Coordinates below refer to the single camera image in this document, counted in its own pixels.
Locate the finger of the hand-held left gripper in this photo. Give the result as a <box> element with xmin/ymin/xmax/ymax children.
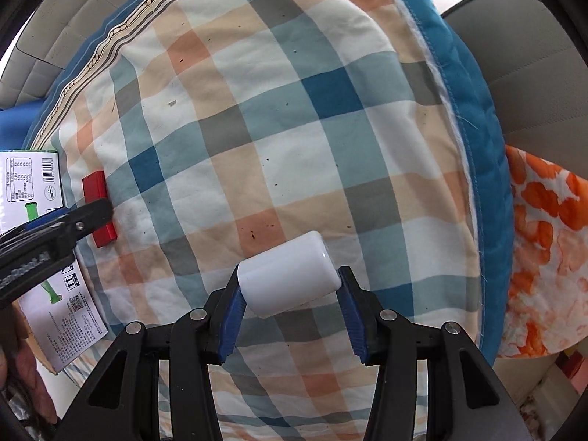
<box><xmin>0</xmin><ymin>198</ymin><xmax>116</xmax><ymax>259</ymax></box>

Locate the red rectangular block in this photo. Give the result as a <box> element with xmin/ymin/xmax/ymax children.
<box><xmin>81</xmin><ymin>169</ymin><xmax>118</xmax><ymax>248</ymax></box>

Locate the beige seat cushion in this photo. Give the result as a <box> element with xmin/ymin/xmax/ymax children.
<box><xmin>438</xmin><ymin>0</ymin><xmax>588</xmax><ymax>148</ymax></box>

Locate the small white cylinder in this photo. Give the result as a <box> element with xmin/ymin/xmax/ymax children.
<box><xmin>236</xmin><ymin>230</ymin><xmax>342</xmax><ymax>319</ymax></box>

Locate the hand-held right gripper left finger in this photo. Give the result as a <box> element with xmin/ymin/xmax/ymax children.
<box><xmin>69</xmin><ymin>269</ymin><xmax>244</xmax><ymax>441</ymax></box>

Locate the person's left hand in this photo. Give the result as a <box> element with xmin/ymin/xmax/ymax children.
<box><xmin>0</xmin><ymin>307</ymin><xmax>59</xmax><ymax>426</ymax></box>

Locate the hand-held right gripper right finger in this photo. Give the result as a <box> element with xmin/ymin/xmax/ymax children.
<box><xmin>337</xmin><ymin>265</ymin><xmax>524</xmax><ymax>441</ymax></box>

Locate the orange and white cloth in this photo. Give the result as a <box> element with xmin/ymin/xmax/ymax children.
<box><xmin>495</xmin><ymin>143</ymin><xmax>588</xmax><ymax>360</ymax></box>

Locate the grey padded chair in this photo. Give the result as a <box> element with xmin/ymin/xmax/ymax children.
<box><xmin>0</xmin><ymin>0</ymin><xmax>154</xmax><ymax>103</ymax></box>

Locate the cardboard box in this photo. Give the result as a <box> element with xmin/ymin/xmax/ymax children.
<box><xmin>0</xmin><ymin>101</ymin><xmax>110</xmax><ymax>374</ymax></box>

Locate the plaid tablecloth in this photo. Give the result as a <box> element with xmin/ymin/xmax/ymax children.
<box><xmin>22</xmin><ymin>0</ymin><xmax>515</xmax><ymax>441</ymax></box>

